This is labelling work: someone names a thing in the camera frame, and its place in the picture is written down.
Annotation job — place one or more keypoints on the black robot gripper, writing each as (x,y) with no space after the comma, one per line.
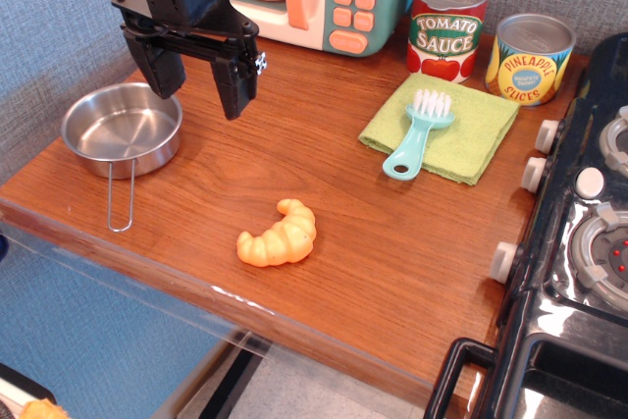
(158,31)

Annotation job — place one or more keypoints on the teal dish brush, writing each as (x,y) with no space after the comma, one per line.
(430,110)

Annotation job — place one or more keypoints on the orange plastic croissant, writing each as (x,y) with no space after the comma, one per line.
(287,241)

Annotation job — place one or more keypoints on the tomato sauce can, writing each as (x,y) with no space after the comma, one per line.
(444,36)

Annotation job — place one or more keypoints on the green folded cloth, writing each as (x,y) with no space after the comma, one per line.
(461,152)

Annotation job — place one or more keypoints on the pineapple slices can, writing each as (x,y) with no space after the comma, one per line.
(529,58)

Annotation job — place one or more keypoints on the white stove knob middle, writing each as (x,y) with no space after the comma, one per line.
(533,173)

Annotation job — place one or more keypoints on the white stove knob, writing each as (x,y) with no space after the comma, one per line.
(533,173)
(546,135)
(502,261)

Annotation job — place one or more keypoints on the white stove knob rear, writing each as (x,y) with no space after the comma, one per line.
(546,135)

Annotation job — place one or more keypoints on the white stove knob front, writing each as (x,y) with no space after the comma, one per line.
(502,261)

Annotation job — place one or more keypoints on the orange object at corner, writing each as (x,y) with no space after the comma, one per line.
(43,409)

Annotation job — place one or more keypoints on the black toy stove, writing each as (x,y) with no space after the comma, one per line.
(562,326)

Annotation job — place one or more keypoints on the steel pan with handle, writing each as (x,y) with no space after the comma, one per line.
(121,132)

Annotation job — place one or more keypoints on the black oven door handle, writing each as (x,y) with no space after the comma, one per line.
(462,352)

